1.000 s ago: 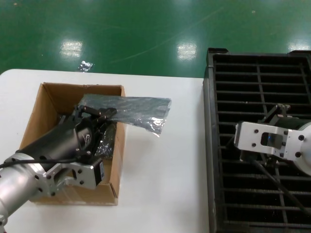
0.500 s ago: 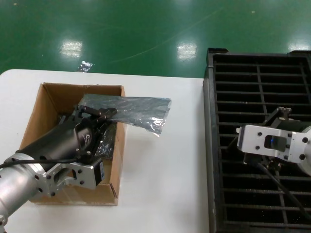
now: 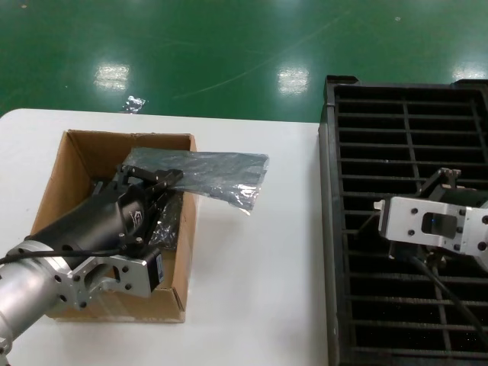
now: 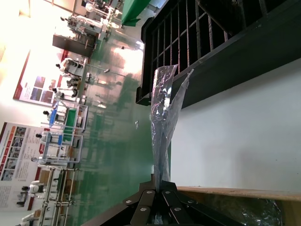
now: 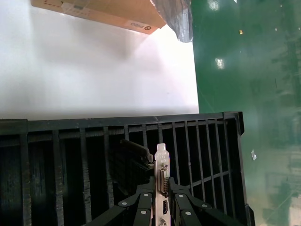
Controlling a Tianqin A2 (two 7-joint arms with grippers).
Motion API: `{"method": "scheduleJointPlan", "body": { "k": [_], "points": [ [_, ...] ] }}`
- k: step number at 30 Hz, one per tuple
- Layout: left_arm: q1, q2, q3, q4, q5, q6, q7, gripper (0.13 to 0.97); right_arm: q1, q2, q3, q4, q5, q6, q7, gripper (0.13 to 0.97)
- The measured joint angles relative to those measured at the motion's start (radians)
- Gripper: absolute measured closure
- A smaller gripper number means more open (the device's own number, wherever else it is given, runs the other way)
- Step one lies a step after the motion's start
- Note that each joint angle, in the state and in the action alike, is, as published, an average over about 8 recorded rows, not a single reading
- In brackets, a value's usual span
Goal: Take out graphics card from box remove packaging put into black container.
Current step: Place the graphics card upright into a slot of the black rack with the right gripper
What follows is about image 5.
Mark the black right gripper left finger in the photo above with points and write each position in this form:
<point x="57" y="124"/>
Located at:
<point x="141" y="207"/>

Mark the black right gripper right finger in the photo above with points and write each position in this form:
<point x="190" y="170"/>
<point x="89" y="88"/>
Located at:
<point x="185" y="207"/>

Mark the black graphics card silver bracket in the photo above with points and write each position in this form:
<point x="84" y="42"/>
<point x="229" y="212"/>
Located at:
<point x="162" y="164"/>

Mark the clear plastic bag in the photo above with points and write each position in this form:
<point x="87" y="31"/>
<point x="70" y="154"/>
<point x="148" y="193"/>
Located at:
<point x="176" y="18"/>

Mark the black slotted plastic container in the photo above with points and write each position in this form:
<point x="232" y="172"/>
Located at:
<point x="70" y="122"/>

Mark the brown cardboard box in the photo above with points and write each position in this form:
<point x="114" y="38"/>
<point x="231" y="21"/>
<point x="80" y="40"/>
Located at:
<point x="105" y="14"/>

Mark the small pale floor scrap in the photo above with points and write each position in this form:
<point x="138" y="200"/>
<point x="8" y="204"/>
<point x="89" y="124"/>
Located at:
<point x="253" y="155"/>

